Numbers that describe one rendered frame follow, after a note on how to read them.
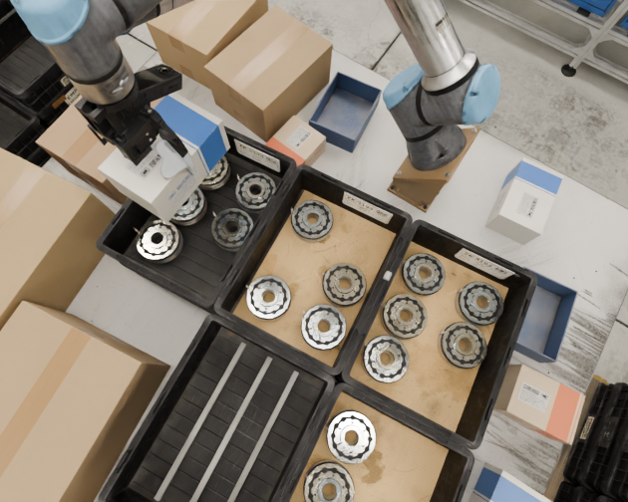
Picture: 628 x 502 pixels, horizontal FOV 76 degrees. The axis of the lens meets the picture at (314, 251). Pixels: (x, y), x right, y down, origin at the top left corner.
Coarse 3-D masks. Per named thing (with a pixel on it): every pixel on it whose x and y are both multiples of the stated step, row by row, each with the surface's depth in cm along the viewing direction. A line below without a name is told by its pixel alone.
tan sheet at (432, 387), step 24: (456, 264) 100; (456, 288) 98; (504, 288) 98; (432, 312) 96; (456, 312) 96; (432, 336) 94; (360, 360) 92; (384, 360) 92; (432, 360) 92; (384, 384) 90; (408, 384) 91; (432, 384) 91; (456, 384) 91; (432, 408) 89; (456, 408) 89
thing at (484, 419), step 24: (408, 240) 90; (456, 240) 91; (504, 264) 89; (384, 288) 87; (528, 288) 88; (360, 336) 84; (504, 360) 83; (360, 384) 81; (408, 408) 80; (480, 432) 79
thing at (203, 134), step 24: (168, 96) 75; (168, 120) 74; (192, 120) 74; (216, 120) 74; (192, 144) 72; (216, 144) 77; (120, 168) 70; (144, 168) 70; (144, 192) 69; (168, 192) 72; (168, 216) 76
